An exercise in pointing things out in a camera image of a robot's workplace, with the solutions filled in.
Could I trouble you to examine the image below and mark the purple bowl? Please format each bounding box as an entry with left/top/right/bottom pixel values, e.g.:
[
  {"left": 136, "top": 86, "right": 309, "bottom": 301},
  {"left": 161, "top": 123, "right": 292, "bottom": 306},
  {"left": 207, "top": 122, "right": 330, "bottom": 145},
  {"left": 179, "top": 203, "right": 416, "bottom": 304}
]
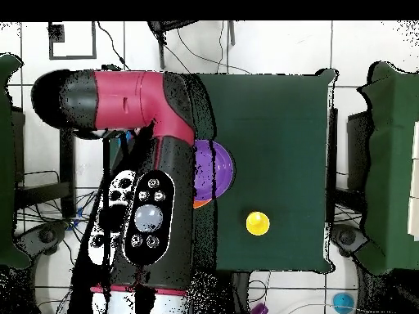
[{"left": 193, "top": 139, "right": 236, "bottom": 201}]

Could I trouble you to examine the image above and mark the dark green tablecloth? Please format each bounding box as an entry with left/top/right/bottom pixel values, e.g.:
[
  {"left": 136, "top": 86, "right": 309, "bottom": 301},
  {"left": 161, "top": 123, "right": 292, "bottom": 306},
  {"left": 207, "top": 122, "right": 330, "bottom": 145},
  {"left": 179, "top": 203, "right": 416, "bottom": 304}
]
[{"left": 107, "top": 68, "right": 338, "bottom": 274}]

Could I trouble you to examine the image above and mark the yellow cup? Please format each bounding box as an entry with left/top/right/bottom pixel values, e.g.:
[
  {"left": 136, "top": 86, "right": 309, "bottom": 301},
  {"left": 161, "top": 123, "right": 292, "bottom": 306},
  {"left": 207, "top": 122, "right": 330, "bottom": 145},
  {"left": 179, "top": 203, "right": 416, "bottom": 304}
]
[{"left": 246, "top": 211, "right": 271, "bottom": 236}]

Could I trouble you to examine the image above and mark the green cloth side table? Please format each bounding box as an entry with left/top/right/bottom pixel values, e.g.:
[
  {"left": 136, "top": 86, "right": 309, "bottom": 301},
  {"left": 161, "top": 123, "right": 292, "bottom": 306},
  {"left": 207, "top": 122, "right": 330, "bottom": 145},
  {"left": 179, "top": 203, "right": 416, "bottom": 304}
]
[
  {"left": 354, "top": 61, "right": 419, "bottom": 276},
  {"left": 0, "top": 53, "right": 32, "bottom": 271}
]

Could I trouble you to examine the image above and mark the blue cup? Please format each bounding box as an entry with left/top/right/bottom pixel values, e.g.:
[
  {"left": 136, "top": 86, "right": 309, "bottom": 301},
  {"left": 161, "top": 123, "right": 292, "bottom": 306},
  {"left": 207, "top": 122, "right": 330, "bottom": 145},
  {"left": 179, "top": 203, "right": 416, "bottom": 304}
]
[{"left": 331, "top": 292, "right": 355, "bottom": 314}]

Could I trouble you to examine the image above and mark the tangle of cables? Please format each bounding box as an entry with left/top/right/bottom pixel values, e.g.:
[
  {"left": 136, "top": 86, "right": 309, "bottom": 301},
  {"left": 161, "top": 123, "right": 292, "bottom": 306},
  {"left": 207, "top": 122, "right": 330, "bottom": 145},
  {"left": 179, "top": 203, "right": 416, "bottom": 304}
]
[{"left": 16, "top": 189, "right": 99, "bottom": 314}]

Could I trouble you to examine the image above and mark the black table frame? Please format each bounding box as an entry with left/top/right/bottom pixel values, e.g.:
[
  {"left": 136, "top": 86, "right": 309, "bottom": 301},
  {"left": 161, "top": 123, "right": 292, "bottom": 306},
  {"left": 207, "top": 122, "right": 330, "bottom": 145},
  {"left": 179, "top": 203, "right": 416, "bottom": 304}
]
[
  {"left": 327, "top": 107, "right": 371, "bottom": 223},
  {"left": 14, "top": 107, "right": 78, "bottom": 218}
]

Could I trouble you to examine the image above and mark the black floor cable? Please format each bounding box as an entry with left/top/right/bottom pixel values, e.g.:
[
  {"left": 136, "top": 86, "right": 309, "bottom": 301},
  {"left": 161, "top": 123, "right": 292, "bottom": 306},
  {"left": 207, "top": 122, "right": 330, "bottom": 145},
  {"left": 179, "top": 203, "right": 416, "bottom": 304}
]
[{"left": 97, "top": 21, "right": 132, "bottom": 71}]

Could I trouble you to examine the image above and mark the black floor frame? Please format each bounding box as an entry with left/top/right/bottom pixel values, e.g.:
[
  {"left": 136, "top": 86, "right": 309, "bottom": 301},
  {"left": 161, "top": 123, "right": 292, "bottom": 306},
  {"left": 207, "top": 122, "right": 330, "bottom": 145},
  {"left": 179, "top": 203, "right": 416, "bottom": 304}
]
[{"left": 47, "top": 21, "right": 97, "bottom": 61}]

